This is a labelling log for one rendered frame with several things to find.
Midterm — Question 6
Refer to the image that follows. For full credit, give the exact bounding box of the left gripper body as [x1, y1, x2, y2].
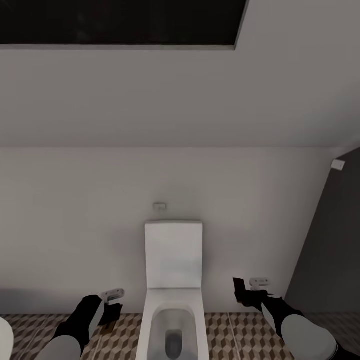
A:
[98, 303, 122, 326]

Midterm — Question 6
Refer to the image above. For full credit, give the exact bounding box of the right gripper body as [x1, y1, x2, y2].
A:
[240, 290, 268, 310]

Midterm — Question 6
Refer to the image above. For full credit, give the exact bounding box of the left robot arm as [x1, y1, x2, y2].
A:
[35, 288, 125, 360]

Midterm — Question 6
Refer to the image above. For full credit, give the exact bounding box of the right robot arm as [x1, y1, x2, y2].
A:
[235, 277, 360, 360]

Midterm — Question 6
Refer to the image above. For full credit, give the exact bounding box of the mousetrap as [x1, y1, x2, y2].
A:
[233, 277, 246, 293]
[100, 321, 117, 335]

